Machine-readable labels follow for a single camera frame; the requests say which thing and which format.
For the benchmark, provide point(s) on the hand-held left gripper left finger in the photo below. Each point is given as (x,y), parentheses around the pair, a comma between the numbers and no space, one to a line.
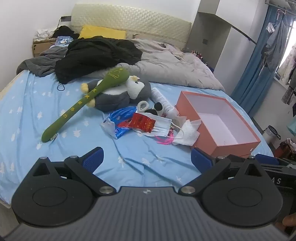
(93,160)

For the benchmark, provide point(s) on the pink tassel ornament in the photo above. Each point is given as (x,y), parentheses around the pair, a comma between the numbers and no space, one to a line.
(164,138)

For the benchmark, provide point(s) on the white trash can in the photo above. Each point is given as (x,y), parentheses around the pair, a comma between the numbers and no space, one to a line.
(270,134)

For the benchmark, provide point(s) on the white printed tube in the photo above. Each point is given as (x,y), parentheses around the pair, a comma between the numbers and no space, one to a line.
(163,99)

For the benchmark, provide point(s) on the cream padded headboard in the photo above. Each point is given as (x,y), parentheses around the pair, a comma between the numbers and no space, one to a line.
(129,18)

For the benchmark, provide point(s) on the cardboard box bedside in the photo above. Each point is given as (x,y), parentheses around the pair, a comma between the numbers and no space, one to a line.
(41,47)

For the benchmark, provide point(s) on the pink cardboard box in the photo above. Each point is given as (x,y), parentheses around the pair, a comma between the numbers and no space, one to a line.
(208,139)

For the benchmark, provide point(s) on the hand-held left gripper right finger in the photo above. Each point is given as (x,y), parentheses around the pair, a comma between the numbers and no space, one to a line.
(201,160)

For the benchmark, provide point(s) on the blue cartoon pouch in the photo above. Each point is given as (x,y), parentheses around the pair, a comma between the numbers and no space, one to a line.
(63,41)

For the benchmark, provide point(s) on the white crumpled cloth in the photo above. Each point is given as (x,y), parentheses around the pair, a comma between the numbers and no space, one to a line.
(42,33)

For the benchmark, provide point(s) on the white face mask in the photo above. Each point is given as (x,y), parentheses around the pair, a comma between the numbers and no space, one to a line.
(161,126)

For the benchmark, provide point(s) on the white tissue paper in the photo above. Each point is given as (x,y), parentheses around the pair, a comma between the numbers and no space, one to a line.
(187,134)

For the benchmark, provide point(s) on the grey blue hanging jacket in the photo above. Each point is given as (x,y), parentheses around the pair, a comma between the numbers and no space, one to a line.
(276,46)

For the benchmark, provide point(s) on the light blue hanging garment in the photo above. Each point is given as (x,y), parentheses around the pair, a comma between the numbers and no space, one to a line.
(292,125)

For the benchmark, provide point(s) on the brown suitcase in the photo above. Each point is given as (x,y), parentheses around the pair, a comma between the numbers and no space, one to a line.
(286,150)

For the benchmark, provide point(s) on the black cloth on nightstand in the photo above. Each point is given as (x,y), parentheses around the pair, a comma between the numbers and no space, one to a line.
(64,31)

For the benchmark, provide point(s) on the blue curtain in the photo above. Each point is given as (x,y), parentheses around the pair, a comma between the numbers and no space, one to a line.
(256,76)

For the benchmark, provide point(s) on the black clothing pile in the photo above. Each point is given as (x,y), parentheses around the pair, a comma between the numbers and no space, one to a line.
(92,58)

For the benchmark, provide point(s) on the light grey duvet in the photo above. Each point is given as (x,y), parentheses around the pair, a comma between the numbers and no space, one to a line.
(173,67)

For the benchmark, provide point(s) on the bed with blue sheet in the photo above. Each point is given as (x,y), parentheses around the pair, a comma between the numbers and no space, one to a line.
(30,109)

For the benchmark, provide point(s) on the clear plastic pouch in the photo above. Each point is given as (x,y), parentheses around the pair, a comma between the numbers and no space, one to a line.
(107,126)

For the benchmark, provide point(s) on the panda plush toy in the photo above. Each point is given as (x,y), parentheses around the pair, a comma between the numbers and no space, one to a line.
(155,108)

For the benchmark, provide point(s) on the grey penguin plush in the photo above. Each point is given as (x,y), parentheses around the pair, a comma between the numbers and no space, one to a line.
(115,97)

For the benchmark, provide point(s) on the red gold packet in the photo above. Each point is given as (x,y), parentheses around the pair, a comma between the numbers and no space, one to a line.
(142,122)

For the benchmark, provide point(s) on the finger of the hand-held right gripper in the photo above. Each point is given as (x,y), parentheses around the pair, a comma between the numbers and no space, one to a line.
(266,159)

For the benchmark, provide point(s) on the yellow pillow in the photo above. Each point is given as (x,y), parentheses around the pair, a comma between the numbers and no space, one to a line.
(101,32)

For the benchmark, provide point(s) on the blue plastic bag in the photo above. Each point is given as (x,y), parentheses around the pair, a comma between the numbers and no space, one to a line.
(122,114)

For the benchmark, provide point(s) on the black wall socket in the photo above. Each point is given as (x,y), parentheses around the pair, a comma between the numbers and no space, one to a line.
(66,18)

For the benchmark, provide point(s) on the row of cosmetic bottles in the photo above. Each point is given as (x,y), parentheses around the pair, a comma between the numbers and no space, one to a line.
(198,54)

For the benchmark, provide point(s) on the dark grey blanket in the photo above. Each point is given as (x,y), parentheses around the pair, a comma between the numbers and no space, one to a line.
(39,64)

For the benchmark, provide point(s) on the person's right hand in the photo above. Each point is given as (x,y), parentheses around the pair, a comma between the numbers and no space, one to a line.
(291,221)

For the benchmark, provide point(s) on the green plush stick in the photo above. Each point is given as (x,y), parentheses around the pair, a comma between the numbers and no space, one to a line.
(69,111)

